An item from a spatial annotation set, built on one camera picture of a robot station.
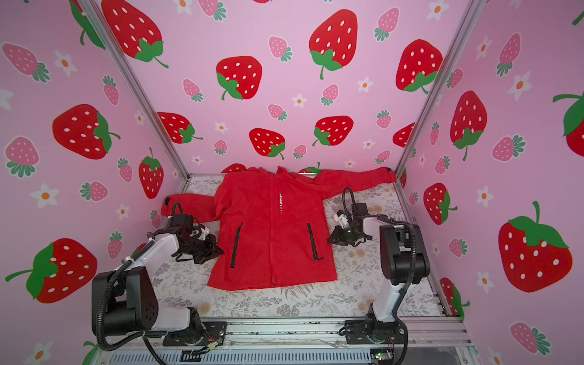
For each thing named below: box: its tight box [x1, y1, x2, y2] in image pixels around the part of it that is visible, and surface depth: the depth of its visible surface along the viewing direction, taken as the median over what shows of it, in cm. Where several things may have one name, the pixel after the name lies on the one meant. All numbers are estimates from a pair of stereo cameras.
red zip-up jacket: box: [160, 165, 397, 291], surface depth 100 cm
